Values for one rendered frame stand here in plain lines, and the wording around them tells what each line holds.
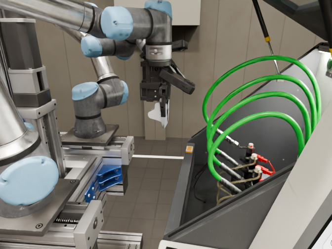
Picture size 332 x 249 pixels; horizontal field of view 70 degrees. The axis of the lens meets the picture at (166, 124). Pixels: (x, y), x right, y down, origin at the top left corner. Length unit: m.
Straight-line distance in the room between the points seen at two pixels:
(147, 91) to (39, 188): 0.38
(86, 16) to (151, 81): 0.24
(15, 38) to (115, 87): 0.47
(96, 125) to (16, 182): 0.64
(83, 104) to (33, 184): 0.60
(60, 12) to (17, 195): 0.43
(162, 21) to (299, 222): 0.54
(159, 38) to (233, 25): 2.65
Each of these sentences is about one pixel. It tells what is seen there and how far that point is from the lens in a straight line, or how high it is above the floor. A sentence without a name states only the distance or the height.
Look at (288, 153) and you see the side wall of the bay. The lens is 1.32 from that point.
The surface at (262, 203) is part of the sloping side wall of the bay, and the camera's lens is 0.61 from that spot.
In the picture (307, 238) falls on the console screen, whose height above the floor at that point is 1.20.
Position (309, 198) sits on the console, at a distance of 0.49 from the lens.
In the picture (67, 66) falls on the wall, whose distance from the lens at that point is 3.67.
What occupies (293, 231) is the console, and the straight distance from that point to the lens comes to 0.51.
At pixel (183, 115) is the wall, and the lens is 3.45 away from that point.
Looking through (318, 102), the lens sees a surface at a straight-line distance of 0.90.
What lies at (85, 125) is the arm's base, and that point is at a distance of 1.13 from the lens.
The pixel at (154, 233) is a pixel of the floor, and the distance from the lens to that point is 2.07.
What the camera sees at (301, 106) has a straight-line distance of 0.72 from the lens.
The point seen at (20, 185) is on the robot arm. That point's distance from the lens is 0.57.
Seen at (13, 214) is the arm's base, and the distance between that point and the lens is 0.77.
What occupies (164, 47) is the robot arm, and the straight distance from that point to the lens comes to 0.69.
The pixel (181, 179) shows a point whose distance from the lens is 0.97.
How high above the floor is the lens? 1.50
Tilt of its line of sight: 22 degrees down
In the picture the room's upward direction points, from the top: straight up
